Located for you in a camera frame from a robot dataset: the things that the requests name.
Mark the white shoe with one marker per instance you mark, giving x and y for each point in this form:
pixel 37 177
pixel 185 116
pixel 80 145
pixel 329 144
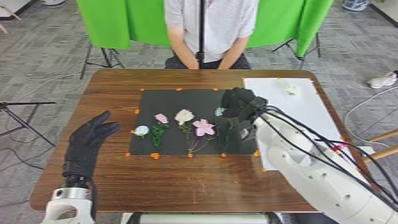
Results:
pixel 384 80

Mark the black tripod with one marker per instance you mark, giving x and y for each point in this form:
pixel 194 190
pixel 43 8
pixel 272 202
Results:
pixel 23 120

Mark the small pink flower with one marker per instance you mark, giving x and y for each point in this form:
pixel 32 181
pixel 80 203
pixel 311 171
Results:
pixel 160 118

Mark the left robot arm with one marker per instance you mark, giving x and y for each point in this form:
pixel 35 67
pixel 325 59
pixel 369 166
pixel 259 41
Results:
pixel 67 203

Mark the white flower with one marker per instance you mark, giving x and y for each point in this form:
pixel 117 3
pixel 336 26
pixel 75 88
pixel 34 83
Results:
pixel 290 88
pixel 183 116

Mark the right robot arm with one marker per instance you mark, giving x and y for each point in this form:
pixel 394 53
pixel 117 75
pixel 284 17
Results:
pixel 320 176

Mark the black stand pole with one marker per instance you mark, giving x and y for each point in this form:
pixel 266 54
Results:
pixel 201 30

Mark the blue white vase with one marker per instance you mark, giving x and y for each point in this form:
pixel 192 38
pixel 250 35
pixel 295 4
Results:
pixel 355 4

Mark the wooden chair legs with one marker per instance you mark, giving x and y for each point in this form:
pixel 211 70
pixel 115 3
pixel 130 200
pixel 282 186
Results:
pixel 382 146

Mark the black cloth stand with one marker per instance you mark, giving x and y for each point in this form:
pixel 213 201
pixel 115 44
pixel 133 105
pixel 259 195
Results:
pixel 307 50
pixel 108 56

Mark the person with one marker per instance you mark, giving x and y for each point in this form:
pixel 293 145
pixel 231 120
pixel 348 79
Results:
pixel 218 26

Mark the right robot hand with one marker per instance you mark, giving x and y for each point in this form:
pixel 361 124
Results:
pixel 243 103

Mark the large pink flower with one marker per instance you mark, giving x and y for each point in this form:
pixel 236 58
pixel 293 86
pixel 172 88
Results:
pixel 204 127

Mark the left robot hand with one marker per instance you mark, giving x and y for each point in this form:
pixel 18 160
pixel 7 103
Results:
pixel 85 143

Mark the dark mat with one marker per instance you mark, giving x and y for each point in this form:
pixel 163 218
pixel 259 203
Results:
pixel 178 103

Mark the pale grey bar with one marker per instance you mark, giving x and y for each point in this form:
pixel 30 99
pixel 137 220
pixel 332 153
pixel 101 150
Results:
pixel 201 219

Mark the blue flower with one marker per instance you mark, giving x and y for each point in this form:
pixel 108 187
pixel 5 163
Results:
pixel 218 111
pixel 140 130

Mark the white sheet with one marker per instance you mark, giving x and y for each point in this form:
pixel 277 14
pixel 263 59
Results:
pixel 295 110

